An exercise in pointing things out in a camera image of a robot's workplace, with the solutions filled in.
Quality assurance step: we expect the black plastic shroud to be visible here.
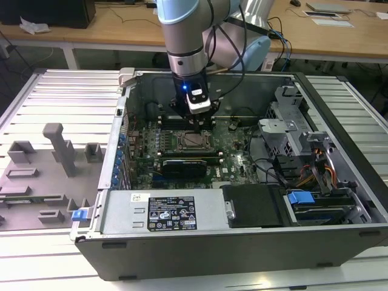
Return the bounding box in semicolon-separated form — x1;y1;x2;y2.
222;184;293;229

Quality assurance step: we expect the black graphics card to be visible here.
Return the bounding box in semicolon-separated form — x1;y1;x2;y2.
162;159;209;179

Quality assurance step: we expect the metal socket cover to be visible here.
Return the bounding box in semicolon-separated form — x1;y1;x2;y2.
176;131;213;151

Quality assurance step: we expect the hard disk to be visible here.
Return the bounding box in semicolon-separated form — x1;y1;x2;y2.
292;202;357;226

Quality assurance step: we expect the grey power supply unit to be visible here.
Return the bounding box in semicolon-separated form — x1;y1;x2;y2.
96;190;230;235

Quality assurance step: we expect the crumpled white paper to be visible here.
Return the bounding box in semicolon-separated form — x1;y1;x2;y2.
19;16;50;34

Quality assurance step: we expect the orange yellow wire bundle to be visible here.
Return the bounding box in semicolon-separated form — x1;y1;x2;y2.
298;147;339;189

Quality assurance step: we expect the CPU socket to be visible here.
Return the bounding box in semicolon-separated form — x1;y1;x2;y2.
173;129;215;152

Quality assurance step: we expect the blue cable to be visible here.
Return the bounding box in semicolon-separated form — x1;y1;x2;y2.
268;28;293;72

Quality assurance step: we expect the blue disk carrier handle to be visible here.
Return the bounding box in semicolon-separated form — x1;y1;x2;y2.
289;190;315;209

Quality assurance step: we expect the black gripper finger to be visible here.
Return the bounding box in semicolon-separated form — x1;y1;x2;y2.
198;101;221;134
169;101;199;134

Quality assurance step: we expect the black PC case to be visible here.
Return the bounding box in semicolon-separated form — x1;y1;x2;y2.
69;68;388;282

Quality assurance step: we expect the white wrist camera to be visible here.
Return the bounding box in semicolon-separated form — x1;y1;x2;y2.
185;86;212;115

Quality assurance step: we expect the grey parts rack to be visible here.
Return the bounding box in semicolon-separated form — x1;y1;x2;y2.
0;122;107;233

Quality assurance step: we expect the green motherboard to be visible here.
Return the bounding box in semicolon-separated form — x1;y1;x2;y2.
125;118;261;190

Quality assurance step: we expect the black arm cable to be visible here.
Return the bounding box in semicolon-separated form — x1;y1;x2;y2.
206;0;247;98

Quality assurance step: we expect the silver CPU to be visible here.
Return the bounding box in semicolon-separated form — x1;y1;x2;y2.
184;135;206;147

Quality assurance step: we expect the metal disk bay cage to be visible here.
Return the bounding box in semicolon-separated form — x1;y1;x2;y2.
259;86;331;158

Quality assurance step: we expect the wooden desk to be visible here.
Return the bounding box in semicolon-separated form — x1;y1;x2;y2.
0;0;388;66

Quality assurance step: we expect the black box on desk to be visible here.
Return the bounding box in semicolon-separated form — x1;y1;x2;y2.
0;0;97;30

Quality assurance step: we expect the grey case latch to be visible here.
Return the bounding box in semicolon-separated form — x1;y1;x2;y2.
118;68;136;89

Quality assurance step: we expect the silver laptop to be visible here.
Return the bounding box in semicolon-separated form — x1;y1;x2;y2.
305;1;354;15

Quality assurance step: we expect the black wire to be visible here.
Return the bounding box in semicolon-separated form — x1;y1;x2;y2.
248;130;292;186

